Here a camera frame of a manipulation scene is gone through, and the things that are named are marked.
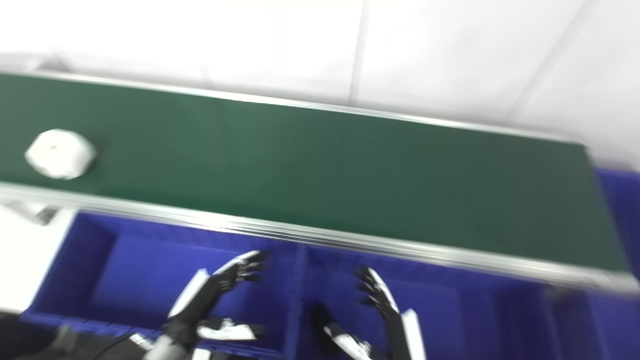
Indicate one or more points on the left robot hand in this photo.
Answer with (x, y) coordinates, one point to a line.
(200, 305)

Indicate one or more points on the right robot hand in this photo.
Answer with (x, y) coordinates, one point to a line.
(385, 305)

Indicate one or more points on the white hexagonal part with hole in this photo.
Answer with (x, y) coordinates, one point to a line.
(60, 153)

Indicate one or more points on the large blue plastic bin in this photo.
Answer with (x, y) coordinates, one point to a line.
(165, 280)

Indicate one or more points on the green conveyor belt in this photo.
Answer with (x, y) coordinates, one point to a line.
(320, 175)
(320, 235)

